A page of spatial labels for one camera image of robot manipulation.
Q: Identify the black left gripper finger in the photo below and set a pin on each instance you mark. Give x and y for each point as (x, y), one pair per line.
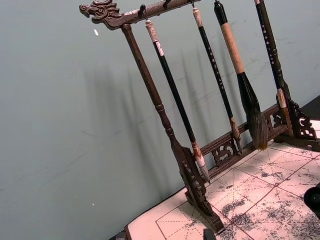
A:
(209, 235)

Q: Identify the white grid calligraphy practice mat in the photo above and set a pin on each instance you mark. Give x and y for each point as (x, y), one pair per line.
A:
(262, 190)

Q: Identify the black round glossy object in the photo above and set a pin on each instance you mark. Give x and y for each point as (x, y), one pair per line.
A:
(313, 198)

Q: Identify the black brush with white cap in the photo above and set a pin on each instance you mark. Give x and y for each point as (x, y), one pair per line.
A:
(175, 87)

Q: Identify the thin black brush with characters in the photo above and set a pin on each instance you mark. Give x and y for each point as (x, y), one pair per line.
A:
(215, 67)

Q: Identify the carved dark wood brush rack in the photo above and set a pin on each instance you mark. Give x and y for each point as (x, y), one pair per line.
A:
(142, 67)

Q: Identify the long black brush with characters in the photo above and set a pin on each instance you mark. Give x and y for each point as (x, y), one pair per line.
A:
(268, 45)

